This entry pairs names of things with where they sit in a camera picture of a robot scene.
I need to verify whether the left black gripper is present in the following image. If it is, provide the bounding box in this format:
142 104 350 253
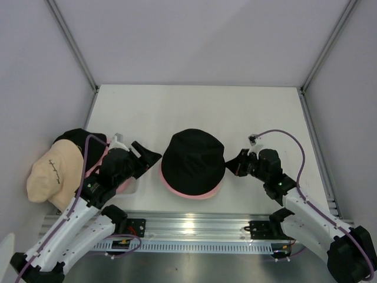
114 141 162 186

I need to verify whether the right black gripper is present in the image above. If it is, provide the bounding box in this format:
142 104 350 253
224 149 268 183

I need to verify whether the black cap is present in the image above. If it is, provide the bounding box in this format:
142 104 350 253
161 129 226 195

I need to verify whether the pink bucket hat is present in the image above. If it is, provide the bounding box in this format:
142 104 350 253
158 165 222 200

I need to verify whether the black bucket hat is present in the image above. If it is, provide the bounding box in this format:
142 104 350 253
54 128 107 173

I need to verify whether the beige cap with script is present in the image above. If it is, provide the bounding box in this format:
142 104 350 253
27 139 84 211

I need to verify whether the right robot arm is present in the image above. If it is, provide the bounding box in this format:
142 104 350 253
225 149 376 282

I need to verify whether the pink cap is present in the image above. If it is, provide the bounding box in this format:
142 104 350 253
85 133 133 195

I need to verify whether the white plastic tray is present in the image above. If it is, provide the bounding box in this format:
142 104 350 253
116 177 138 196

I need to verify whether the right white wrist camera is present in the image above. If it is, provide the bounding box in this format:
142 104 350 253
248 134 263 154

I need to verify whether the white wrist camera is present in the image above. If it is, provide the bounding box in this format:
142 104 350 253
248 134 263 154
108 133 130 152

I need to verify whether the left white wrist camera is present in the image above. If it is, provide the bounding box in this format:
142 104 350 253
108 133 130 152

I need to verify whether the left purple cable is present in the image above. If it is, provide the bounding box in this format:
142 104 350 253
14 134 113 283

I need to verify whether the purple cable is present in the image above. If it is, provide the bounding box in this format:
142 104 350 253
14 134 113 283
256 129 375 279

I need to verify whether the aluminium rail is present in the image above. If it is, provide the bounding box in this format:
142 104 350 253
41 210 359 244

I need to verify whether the white slotted cable duct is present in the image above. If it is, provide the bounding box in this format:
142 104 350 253
92 239 273 255

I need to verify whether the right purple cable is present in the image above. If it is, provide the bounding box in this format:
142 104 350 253
256 129 375 279

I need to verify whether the left aluminium frame post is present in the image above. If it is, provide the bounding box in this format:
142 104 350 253
44 0 98 93

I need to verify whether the aluminium frame post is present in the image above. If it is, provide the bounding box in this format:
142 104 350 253
300 0 361 94
44 0 98 93

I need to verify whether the right aluminium frame post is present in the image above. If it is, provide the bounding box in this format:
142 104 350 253
300 0 361 94

